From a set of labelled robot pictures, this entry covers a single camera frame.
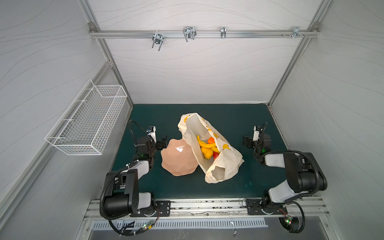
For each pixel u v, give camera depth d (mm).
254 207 733
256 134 854
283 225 712
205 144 917
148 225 683
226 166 601
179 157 906
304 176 453
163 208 736
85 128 678
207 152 876
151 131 780
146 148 698
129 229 688
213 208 749
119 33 784
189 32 765
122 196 425
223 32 783
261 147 735
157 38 788
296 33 766
